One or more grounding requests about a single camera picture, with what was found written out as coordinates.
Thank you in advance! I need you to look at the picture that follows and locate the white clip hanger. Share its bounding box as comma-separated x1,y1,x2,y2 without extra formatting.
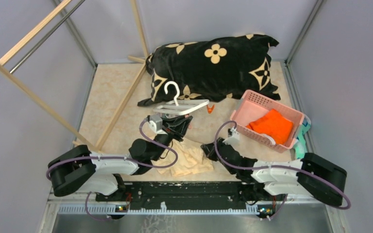
153,81,209,116

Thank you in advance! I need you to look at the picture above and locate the cream boxer underwear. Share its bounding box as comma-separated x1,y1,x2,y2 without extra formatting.
153,138,214,177

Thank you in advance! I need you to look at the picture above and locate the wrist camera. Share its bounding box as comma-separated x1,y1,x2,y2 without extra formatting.
148,115,165,134
223,127,240,145

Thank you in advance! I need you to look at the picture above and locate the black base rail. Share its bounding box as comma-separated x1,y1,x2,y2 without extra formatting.
50,181,339,216

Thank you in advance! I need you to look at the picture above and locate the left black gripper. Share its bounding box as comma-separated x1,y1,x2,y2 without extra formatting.
150,113,192,161

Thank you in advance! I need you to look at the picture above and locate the metal rack rod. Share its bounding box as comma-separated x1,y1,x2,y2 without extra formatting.
9,0,85,74

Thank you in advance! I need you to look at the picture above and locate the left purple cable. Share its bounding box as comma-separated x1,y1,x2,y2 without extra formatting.
45,118,179,222

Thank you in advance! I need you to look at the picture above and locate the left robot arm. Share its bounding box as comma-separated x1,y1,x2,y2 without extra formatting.
46,115,193,201

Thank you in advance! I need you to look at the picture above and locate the pink plastic basket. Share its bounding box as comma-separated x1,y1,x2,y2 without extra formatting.
230,90,305,153

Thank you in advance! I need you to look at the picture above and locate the wooden drying rack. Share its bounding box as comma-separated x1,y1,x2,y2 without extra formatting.
0,0,141,154

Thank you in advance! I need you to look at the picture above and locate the black floral pillow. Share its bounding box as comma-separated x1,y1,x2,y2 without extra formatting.
138,34,281,107

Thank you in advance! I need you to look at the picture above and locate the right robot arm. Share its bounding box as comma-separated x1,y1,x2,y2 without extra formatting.
201,138,347,208

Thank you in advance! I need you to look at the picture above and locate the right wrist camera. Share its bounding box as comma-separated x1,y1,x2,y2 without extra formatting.
223,127,240,145

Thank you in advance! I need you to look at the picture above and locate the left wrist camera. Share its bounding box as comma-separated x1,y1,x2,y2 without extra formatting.
148,115,165,134

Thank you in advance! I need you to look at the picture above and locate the orange clothespin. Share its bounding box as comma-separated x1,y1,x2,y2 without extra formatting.
206,105,215,114

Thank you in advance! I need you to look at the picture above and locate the orange underwear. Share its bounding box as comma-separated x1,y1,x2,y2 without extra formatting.
246,109,294,144

